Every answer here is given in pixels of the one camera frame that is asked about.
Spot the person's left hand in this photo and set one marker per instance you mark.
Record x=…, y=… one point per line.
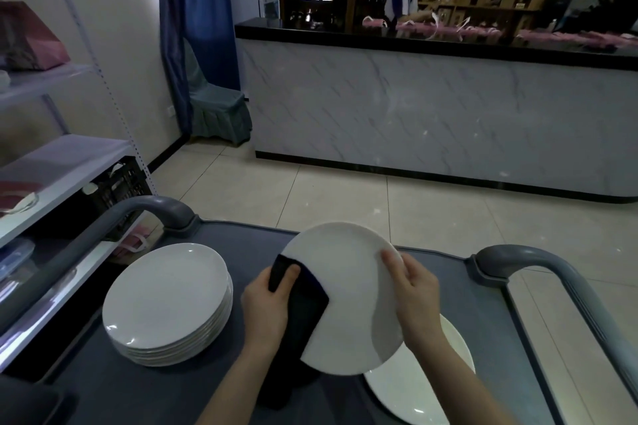
x=264, y=310

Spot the person's right hand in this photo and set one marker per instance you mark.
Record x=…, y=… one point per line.
x=421, y=305

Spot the dark blue cleaning cloth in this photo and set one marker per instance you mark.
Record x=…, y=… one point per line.
x=304, y=310

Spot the stack of white plates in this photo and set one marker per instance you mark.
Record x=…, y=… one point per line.
x=164, y=295
x=423, y=390

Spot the white round plate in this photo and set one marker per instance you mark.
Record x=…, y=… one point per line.
x=349, y=260

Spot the person's left forearm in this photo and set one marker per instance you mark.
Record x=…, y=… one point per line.
x=234, y=385

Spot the person's right forearm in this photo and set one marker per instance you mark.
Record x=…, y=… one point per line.
x=458, y=385

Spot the grey service cart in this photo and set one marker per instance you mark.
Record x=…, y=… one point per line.
x=239, y=245

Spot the black plastic crate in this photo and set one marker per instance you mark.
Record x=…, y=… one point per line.
x=124, y=190

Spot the marble bar counter black top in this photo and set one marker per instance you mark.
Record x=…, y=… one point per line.
x=423, y=111

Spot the chair with grey-green cover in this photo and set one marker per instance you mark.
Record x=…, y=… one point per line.
x=219, y=113

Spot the small white cup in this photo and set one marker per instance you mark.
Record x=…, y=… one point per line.
x=89, y=189

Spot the white metal shelf rack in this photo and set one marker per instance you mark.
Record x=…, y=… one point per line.
x=65, y=163

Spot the clear container blue lid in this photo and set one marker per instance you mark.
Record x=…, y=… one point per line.
x=14, y=260

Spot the row of pink bags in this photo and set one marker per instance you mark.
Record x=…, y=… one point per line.
x=473, y=31

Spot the blue curtain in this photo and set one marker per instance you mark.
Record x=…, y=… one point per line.
x=199, y=1

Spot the white bowl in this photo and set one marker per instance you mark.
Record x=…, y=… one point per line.
x=3, y=81

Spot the black pegged stand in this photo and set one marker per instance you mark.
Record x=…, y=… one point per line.
x=613, y=6

